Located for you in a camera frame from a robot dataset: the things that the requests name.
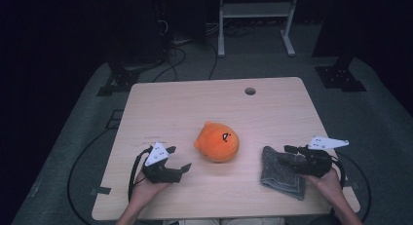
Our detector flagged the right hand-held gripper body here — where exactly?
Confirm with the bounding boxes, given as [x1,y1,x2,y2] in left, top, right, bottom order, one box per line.
[293,135,350,179]

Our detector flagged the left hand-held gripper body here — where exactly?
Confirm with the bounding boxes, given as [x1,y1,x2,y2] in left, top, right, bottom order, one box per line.
[141,141,183,184]

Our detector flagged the grey fluffy towel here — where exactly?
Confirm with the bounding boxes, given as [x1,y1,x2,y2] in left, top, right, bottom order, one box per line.
[260,145,306,201]

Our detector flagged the orange plush toy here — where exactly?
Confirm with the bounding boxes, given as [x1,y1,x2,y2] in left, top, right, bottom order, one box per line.
[194,121,241,164]

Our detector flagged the person's left hand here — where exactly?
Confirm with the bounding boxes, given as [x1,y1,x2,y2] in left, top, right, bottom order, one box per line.
[131,171,171,204]

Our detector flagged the person's right hand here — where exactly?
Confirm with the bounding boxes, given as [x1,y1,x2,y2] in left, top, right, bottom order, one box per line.
[301,168,345,201]

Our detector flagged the black floor tape strip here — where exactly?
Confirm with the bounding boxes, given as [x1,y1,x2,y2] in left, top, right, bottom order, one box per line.
[91,185,112,196]

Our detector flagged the black stand base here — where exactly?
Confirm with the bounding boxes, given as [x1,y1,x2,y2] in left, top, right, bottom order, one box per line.
[315,53,368,93]
[95,53,142,97]

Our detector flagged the white metal stand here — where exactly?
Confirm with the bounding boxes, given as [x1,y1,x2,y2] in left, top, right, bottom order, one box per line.
[217,0,300,58]

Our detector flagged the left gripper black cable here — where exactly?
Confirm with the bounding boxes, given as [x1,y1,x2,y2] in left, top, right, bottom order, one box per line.
[128,146,154,204]

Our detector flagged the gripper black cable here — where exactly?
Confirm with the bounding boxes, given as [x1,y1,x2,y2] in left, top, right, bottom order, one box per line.
[330,155,347,189]
[128,146,154,204]

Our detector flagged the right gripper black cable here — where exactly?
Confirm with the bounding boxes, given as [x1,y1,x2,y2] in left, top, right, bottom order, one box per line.
[330,155,347,189]

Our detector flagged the black floor cable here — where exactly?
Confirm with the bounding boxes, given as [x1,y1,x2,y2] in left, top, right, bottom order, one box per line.
[152,46,188,83]
[207,39,219,81]
[66,127,115,225]
[337,151,373,223]

